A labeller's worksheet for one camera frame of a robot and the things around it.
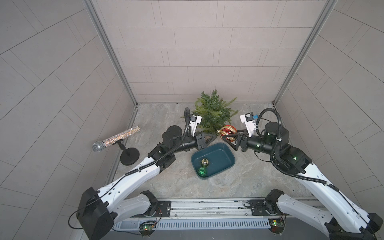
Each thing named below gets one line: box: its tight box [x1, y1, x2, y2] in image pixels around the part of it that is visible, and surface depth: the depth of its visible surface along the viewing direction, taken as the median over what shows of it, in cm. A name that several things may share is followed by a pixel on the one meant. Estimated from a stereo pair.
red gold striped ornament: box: [217, 124, 238, 142], surface depth 60 cm
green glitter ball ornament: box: [197, 167, 208, 178], surface depth 80 cm
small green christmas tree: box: [180, 89, 239, 135], surface depth 76 cm
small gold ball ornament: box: [201, 158, 209, 168], surface depth 84 cm
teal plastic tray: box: [191, 142, 236, 180], surface depth 87 cm
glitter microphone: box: [92, 126, 141, 152], surface depth 72 cm
